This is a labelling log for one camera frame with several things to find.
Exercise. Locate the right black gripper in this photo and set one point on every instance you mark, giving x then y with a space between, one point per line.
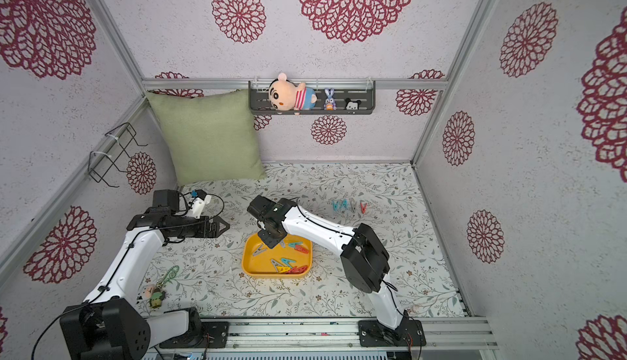
269 231

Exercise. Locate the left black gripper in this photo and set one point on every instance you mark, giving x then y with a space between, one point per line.
204 231

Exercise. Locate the grey clothespin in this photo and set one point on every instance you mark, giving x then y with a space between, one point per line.
353 205
259 250

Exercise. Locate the yellow plastic storage box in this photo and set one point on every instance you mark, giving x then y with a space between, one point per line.
258 267

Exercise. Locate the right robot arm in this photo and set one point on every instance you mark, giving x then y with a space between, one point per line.
365 261

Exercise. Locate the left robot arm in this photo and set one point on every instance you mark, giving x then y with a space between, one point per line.
106 325

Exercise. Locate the pile of coloured clothespins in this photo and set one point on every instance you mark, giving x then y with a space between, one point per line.
292 258

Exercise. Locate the green cushion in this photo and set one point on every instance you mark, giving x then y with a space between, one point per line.
209 138

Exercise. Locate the cartoon boy plush doll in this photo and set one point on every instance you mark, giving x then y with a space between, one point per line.
284 95

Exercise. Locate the small blue rabbit figure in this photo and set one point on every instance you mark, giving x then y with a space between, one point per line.
330 102

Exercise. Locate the black white mouse figure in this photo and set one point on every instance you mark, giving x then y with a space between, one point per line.
352 105

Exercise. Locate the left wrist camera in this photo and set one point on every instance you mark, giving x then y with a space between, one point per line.
199 201

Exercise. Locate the green keychain toy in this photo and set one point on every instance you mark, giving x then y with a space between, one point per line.
155 293

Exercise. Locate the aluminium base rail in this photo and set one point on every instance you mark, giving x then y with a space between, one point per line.
338 334

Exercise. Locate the black wire wall rack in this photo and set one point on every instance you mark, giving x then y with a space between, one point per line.
106 160

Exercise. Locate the dark grey wall shelf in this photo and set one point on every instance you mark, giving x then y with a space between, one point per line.
365 92

